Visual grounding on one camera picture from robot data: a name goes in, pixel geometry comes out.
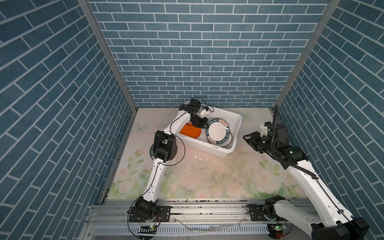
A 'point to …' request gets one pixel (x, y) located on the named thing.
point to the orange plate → (191, 131)
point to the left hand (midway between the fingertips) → (208, 126)
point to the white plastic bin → (234, 119)
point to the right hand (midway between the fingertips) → (242, 135)
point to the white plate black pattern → (226, 143)
